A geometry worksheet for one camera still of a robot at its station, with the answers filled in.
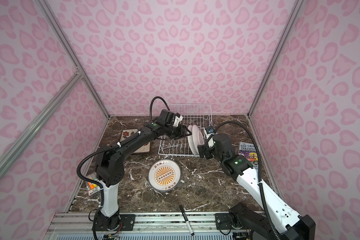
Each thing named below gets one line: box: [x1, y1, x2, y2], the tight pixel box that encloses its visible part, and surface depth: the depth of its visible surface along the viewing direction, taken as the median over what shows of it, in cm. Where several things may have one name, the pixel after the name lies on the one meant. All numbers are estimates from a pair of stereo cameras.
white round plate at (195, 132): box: [192, 124, 200, 155], surface depth 89 cm
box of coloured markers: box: [85, 181, 101, 197], surface depth 85 cm
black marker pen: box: [179, 205, 195, 236], surface depth 75 cm
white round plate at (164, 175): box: [147, 159, 182, 193], surface depth 90 cm
